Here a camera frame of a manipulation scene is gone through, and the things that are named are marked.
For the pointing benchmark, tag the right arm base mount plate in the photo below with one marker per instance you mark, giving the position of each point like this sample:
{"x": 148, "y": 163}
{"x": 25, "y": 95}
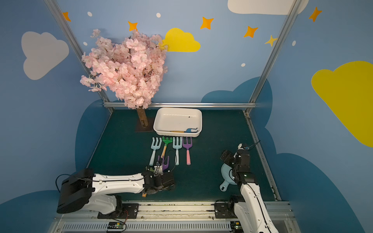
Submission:
{"x": 224, "y": 209}

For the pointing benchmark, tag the lime green rake wooden handle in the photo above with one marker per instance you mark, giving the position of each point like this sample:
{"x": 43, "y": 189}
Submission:
{"x": 144, "y": 194}

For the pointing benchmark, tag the white plastic storage box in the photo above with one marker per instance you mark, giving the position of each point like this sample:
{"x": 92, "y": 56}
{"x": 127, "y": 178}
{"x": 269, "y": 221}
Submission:
{"x": 170, "y": 119}

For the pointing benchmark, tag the light blue hand fork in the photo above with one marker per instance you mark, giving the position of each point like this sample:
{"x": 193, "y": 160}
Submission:
{"x": 177, "y": 145}
{"x": 156, "y": 144}

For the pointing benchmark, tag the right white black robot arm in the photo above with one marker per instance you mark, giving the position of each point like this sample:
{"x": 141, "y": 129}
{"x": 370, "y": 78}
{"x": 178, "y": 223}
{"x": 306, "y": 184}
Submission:
{"x": 250, "y": 208}

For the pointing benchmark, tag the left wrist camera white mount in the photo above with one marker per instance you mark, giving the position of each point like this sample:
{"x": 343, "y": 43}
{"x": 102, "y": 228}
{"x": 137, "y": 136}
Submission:
{"x": 158, "y": 170}

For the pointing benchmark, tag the left green circuit board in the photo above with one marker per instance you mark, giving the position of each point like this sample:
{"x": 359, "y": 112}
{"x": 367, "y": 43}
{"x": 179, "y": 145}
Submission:
{"x": 115, "y": 226}

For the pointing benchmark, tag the right green circuit board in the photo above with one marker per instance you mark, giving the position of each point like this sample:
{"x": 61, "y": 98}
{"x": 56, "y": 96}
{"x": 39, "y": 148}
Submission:
{"x": 235, "y": 227}

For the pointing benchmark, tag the light blue leaf-shaped plate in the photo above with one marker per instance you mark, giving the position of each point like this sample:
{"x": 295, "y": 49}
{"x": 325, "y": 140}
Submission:
{"x": 227, "y": 174}

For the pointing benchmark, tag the diagonal aluminium frame bar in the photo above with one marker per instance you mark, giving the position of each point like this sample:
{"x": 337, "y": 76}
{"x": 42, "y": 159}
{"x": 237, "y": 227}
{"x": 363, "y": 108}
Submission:
{"x": 288, "y": 23}
{"x": 68, "y": 33}

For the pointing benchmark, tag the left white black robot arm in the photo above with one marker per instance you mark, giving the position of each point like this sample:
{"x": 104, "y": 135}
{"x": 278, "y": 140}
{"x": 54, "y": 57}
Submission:
{"x": 87, "y": 190}

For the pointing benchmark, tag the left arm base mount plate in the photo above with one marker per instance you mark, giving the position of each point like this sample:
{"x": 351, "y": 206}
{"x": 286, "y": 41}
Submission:
{"x": 122, "y": 211}

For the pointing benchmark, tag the horizontal aluminium frame bar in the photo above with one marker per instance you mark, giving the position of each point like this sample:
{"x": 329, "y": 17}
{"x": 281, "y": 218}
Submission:
{"x": 204, "y": 105}

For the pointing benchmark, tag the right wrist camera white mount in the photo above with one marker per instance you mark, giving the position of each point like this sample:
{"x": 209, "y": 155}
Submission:
{"x": 243, "y": 146}

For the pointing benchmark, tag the dark square tree base plate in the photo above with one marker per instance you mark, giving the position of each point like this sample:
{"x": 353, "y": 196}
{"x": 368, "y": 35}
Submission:
{"x": 141, "y": 128}

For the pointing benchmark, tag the blue rake orange handle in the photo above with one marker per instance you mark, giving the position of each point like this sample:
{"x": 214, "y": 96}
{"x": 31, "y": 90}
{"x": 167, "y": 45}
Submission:
{"x": 189, "y": 130}

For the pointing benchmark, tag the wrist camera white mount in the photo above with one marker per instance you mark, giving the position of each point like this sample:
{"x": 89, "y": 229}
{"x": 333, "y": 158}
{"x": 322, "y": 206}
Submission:
{"x": 158, "y": 170}
{"x": 243, "y": 146}

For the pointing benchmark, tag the left diagonal aluminium frame bar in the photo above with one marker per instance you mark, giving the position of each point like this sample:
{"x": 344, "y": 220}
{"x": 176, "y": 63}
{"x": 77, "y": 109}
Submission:
{"x": 68, "y": 33}

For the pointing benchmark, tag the right diagonal aluminium frame bar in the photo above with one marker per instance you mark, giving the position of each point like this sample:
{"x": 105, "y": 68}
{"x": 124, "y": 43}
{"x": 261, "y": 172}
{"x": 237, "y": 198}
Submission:
{"x": 288, "y": 23}

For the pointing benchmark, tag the green circuit board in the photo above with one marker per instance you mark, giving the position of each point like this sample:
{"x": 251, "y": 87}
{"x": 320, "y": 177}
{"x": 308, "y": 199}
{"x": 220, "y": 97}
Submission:
{"x": 115, "y": 226}
{"x": 235, "y": 227}

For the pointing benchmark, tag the pink cherry blossom tree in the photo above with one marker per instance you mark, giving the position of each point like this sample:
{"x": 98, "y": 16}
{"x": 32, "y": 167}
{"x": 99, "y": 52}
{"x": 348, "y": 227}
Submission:
{"x": 132, "y": 69}

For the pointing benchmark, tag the purple rake pink handle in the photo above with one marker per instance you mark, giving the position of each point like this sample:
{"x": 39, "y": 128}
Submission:
{"x": 163, "y": 162}

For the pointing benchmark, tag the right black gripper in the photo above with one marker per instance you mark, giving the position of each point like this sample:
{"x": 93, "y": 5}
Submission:
{"x": 230, "y": 158}

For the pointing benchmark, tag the purple fork pink handle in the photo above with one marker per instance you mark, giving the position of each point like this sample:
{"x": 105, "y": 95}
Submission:
{"x": 187, "y": 144}

